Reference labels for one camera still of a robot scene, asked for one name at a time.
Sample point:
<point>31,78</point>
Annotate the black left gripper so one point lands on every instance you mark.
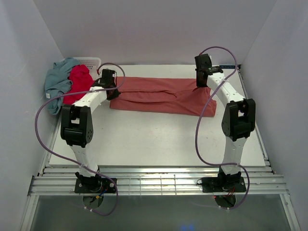
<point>114,95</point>

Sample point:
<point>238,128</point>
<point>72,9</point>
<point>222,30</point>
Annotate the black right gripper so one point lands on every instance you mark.
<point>199,84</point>

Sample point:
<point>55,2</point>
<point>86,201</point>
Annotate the salmon pink t-shirt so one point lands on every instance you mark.
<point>164,95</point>

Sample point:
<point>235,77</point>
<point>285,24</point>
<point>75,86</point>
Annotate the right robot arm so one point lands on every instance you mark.
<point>237,124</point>

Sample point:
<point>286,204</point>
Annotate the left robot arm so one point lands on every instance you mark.
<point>77,131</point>

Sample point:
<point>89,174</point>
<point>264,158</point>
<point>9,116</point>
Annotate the blue label sticker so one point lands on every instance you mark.
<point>227,66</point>

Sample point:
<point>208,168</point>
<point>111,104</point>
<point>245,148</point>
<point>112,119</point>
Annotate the magenta red t-shirt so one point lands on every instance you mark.
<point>81,81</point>

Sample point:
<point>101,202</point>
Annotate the white plastic laundry basket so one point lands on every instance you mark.
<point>92,63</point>

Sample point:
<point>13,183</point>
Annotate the grey-blue t-shirt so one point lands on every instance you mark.
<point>57,80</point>

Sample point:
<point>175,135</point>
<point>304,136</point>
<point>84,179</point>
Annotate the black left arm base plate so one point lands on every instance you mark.
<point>95,185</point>

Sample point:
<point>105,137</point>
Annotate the aluminium rail frame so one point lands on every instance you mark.
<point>153,154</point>

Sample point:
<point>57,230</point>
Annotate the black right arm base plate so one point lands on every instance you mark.
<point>211,184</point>

